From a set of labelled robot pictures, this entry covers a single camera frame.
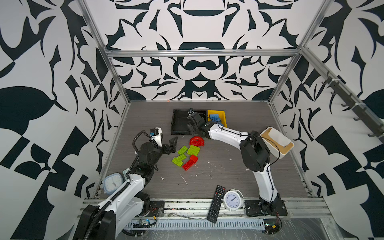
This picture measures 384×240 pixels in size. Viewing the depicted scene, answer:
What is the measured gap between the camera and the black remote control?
721 mm

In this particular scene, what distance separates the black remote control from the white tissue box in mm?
377

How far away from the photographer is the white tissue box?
907mm
